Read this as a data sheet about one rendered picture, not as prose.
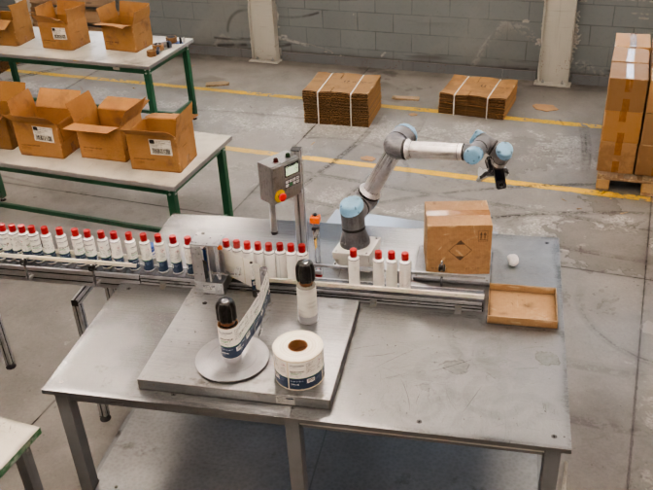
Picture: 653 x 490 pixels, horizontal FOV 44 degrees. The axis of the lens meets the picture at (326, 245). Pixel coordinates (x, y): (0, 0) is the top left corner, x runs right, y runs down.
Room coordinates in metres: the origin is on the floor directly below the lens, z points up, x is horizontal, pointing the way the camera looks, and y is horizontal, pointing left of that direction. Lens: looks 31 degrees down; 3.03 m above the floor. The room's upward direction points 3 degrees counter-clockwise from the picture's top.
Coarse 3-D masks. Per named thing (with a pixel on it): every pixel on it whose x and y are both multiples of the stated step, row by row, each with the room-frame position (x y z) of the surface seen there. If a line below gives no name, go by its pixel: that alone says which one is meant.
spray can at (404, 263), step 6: (402, 252) 3.10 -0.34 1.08; (402, 258) 3.08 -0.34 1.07; (408, 258) 3.09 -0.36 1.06; (402, 264) 3.07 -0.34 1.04; (408, 264) 3.07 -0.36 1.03; (402, 270) 3.07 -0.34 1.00; (408, 270) 3.07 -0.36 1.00; (402, 276) 3.07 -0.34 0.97; (408, 276) 3.07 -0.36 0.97; (402, 282) 3.07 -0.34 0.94; (408, 282) 3.07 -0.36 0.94; (408, 288) 3.07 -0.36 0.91
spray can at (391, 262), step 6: (390, 252) 3.11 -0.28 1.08; (390, 258) 3.10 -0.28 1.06; (390, 264) 3.09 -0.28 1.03; (396, 264) 3.10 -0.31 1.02; (390, 270) 3.09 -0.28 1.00; (396, 270) 3.10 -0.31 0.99; (390, 276) 3.09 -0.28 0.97; (396, 276) 3.10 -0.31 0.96; (390, 282) 3.09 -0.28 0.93; (396, 282) 3.10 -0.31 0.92
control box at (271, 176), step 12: (276, 156) 3.34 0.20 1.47; (264, 168) 3.26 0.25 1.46; (276, 168) 3.24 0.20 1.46; (264, 180) 3.26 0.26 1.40; (276, 180) 3.24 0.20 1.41; (300, 180) 3.33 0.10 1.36; (264, 192) 3.27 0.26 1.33; (276, 192) 3.23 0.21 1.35; (288, 192) 3.28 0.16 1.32; (300, 192) 3.33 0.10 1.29
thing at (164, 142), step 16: (144, 128) 4.99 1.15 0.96; (160, 128) 4.98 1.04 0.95; (176, 128) 4.67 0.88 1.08; (192, 128) 4.91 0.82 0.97; (128, 144) 4.76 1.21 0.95; (144, 144) 4.73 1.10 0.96; (160, 144) 4.70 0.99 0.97; (176, 144) 4.67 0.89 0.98; (192, 144) 4.88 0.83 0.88; (144, 160) 4.74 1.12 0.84; (160, 160) 4.70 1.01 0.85; (176, 160) 4.67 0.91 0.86
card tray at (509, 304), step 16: (496, 288) 3.13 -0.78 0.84; (512, 288) 3.11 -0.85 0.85; (528, 288) 3.09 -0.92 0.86; (544, 288) 3.08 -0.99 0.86; (496, 304) 3.01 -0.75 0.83; (512, 304) 3.00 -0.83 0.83; (528, 304) 3.00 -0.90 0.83; (544, 304) 2.99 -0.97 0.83; (496, 320) 2.88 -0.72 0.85; (512, 320) 2.86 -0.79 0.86; (528, 320) 2.84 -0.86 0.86; (544, 320) 2.83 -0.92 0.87
